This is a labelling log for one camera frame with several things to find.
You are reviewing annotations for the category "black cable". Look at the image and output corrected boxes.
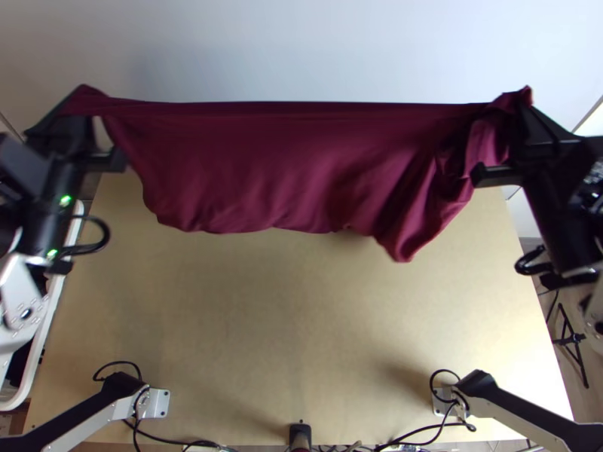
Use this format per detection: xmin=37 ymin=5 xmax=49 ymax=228
xmin=92 ymin=359 xmax=143 ymax=383
xmin=376 ymin=417 xmax=478 ymax=449
xmin=513 ymin=244 xmax=557 ymax=277
xmin=429 ymin=368 xmax=466 ymax=406
xmin=63 ymin=214 xmax=112 ymax=258
xmin=123 ymin=414 xmax=222 ymax=452

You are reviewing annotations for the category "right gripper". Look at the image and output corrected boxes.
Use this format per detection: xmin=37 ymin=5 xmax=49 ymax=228
xmin=470 ymin=102 xmax=597 ymax=191

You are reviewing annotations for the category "maroon t-shirt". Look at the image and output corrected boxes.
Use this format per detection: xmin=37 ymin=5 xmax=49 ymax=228
xmin=56 ymin=84 xmax=536 ymax=264

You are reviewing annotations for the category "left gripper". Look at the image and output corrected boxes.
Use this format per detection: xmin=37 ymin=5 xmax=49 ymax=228
xmin=23 ymin=104 xmax=129 ymax=189

